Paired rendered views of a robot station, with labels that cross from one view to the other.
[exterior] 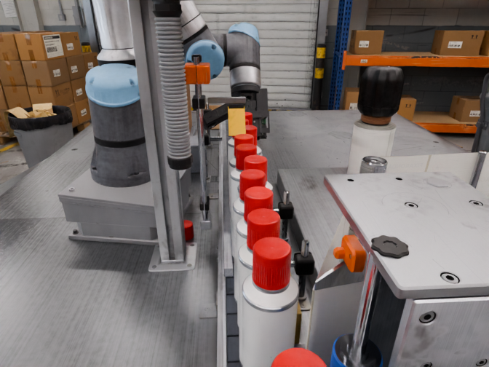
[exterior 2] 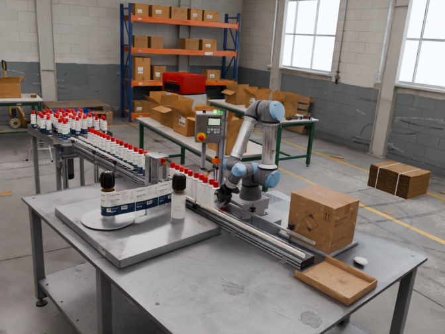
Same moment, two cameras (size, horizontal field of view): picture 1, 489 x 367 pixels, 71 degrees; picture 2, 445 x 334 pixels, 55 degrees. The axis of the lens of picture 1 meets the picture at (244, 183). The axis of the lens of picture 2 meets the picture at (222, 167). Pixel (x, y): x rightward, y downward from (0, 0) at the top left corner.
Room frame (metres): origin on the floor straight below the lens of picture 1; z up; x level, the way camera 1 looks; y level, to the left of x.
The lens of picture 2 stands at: (2.65, -1.56, 1.94)
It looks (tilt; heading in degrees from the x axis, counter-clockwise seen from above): 17 degrees down; 140
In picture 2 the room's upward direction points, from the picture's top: 4 degrees clockwise
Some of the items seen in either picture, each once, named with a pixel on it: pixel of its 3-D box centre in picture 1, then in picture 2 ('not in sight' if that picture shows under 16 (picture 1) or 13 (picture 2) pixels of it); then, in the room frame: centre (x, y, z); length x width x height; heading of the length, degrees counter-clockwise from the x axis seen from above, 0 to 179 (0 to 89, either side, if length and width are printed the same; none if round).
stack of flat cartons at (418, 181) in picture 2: not in sight; (398, 178); (-0.20, 4.07, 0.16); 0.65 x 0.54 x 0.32; 178
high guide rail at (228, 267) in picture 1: (224, 143); (241, 209); (0.90, 0.05, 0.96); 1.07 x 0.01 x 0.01; 4
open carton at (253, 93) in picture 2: not in sight; (255, 98); (-2.68, 3.50, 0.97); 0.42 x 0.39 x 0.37; 81
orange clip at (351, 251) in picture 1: (348, 253); not in sight; (0.24, -0.09, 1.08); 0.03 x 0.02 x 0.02; 4
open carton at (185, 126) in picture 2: not in sight; (189, 118); (-1.60, 1.37, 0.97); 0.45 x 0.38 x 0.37; 86
